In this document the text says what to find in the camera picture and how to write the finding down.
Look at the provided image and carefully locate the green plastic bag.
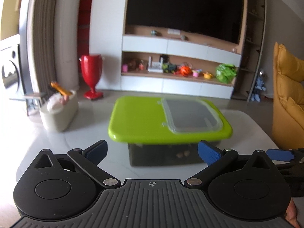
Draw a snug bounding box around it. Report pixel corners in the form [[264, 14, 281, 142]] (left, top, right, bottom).
[[215, 63, 238, 84]]

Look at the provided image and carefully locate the transparent grey storage box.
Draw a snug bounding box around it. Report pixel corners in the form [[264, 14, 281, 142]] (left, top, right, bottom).
[[127, 142, 223, 167]]

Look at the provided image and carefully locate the white column air conditioner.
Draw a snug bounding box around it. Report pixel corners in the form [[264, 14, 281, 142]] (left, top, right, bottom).
[[53, 0, 95, 93]]

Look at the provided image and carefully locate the person's right hand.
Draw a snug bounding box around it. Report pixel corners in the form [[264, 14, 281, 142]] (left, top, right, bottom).
[[284, 200, 303, 228]]

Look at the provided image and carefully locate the green lid with clear flap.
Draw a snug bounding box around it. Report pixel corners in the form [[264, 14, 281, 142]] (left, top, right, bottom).
[[108, 95, 233, 146]]

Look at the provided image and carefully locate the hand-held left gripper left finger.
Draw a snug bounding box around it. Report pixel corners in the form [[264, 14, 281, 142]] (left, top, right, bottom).
[[35, 140, 122, 188]]

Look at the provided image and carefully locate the green toy tractor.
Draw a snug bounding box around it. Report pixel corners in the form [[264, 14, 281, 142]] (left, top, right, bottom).
[[162, 63, 177, 74]]

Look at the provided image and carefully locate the glass display cabinet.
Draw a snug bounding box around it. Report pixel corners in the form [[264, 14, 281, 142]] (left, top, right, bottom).
[[231, 0, 267, 103]]

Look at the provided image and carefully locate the red goblet vase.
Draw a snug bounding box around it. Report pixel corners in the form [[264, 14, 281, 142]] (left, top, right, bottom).
[[79, 54, 104, 100]]

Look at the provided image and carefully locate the yellow sofa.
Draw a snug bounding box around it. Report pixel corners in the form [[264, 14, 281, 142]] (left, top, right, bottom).
[[272, 42, 304, 151]]

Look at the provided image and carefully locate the white television cabinet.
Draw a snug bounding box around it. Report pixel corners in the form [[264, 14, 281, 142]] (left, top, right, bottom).
[[89, 0, 249, 101]]

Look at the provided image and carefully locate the small grey stool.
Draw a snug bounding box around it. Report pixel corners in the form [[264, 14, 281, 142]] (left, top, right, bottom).
[[22, 92, 46, 116]]

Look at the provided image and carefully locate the white washing machine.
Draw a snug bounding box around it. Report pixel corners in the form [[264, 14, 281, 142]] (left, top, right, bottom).
[[0, 43, 21, 90]]

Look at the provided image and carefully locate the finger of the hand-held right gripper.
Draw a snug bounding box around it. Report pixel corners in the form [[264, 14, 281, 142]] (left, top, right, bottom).
[[266, 148, 295, 162]]

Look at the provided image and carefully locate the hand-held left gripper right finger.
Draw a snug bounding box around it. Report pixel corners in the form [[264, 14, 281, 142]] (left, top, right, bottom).
[[185, 140, 274, 188]]

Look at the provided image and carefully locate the blue astronaut figure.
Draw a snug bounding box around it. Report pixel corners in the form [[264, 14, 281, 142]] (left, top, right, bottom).
[[251, 69, 268, 101]]

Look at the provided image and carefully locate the black television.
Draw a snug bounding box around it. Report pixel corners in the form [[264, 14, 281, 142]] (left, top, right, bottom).
[[125, 0, 245, 45]]

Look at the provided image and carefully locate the white marble desktop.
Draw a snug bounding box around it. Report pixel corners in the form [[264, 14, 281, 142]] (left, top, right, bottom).
[[15, 109, 281, 186]]

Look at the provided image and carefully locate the yellow tool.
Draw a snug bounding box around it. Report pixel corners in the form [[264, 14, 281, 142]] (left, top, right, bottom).
[[50, 81, 72, 97]]

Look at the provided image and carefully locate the grey curtain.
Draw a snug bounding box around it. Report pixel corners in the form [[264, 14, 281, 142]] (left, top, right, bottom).
[[26, 0, 60, 96]]

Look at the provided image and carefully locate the white router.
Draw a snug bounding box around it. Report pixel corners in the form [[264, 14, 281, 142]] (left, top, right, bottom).
[[147, 56, 164, 73]]

